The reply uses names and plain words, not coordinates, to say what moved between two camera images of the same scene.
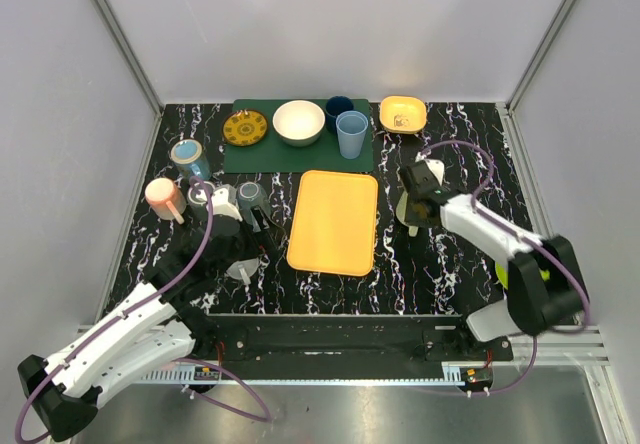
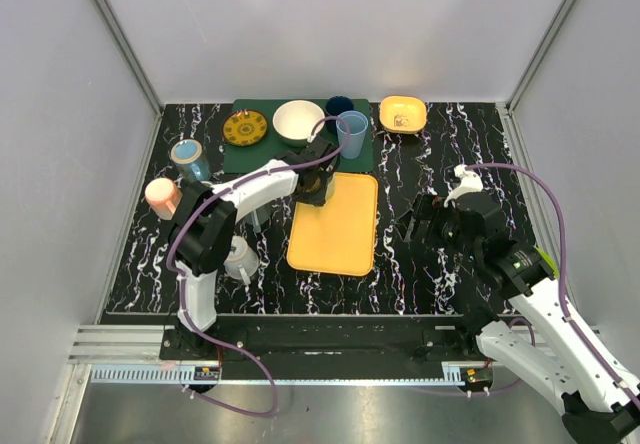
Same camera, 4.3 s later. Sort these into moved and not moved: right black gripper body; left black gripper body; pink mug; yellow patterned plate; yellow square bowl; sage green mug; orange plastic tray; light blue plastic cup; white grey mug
Moved: right black gripper body; sage green mug; left black gripper body
Not moved: orange plastic tray; yellow patterned plate; yellow square bowl; white grey mug; pink mug; light blue plastic cup
